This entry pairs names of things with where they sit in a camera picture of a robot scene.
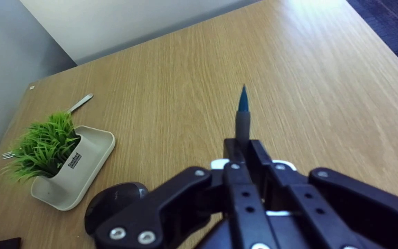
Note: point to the blue pen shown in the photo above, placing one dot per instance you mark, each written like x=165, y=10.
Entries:
x=244, y=120

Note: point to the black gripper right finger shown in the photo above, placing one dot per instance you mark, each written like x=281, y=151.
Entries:
x=338, y=208

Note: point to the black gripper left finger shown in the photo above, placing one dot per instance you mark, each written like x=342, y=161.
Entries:
x=235, y=203

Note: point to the silver metal rod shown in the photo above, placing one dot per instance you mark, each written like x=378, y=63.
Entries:
x=82, y=103

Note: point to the small green plant white pot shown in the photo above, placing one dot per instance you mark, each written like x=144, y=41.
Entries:
x=83, y=161

